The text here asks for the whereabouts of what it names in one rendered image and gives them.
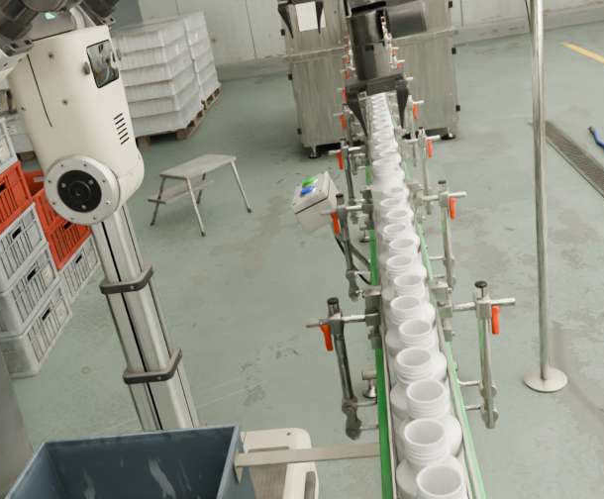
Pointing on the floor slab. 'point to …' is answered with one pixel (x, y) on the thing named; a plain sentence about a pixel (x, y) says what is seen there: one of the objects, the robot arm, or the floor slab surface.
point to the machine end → (443, 61)
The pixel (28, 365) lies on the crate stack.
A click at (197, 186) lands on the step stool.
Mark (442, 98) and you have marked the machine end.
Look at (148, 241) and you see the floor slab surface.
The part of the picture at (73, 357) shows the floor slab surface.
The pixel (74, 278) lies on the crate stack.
